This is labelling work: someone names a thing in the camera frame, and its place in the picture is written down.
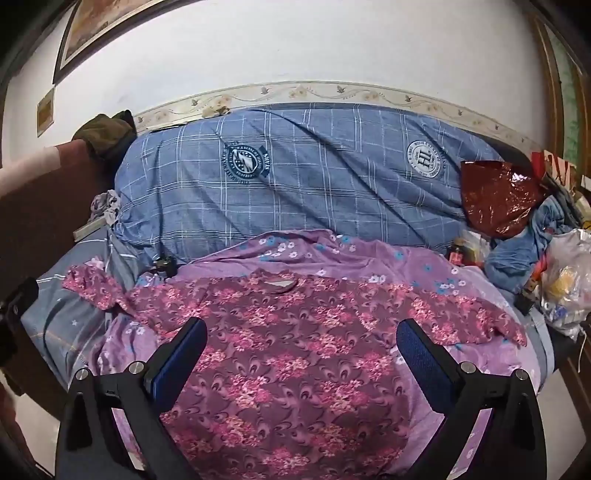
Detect red printed packet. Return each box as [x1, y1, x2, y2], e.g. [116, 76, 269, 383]
[531, 150, 580, 195]

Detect grey crumpled cloth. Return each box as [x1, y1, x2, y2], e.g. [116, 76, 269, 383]
[90, 189, 122, 224]

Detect red plastic bag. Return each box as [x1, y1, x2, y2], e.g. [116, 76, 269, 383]
[460, 161, 546, 238]

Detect white plastic bag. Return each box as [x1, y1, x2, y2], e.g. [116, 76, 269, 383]
[538, 228, 591, 340]

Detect grey patterned bedsheet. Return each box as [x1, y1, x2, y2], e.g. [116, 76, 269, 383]
[21, 226, 153, 384]

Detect framed wall painting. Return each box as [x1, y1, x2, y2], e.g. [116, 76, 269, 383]
[52, 0, 176, 85]

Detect wooden door frame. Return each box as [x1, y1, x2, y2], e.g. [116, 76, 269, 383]
[526, 9, 591, 176]

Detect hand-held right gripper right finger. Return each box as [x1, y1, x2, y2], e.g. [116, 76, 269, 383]
[396, 318, 542, 480]

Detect clear plastic packets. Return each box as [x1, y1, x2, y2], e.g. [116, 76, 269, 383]
[462, 228, 492, 268]

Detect flat beige box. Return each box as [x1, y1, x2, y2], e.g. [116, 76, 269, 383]
[74, 217, 109, 241]

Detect small wall plaque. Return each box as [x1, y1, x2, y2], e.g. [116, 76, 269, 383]
[36, 85, 56, 138]

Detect pink floral shirt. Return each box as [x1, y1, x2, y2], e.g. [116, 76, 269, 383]
[62, 265, 527, 480]

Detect purple floral blanket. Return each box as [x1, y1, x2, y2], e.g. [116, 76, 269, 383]
[88, 229, 548, 480]

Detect blue denim cloth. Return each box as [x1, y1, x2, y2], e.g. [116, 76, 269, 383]
[485, 196, 566, 291]

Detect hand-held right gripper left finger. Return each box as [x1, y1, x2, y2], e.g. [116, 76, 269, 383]
[55, 317, 208, 480]

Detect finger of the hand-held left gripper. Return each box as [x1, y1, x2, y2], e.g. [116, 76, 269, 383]
[0, 277, 40, 367]

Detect dark green cloth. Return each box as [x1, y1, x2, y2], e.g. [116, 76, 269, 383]
[73, 110, 137, 162]

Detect floral wall border strip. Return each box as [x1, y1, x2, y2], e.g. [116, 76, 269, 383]
[134, 82, 543, 153]

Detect blue plaid quilt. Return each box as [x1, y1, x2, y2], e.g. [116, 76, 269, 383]
[113, 102, 504, 268]

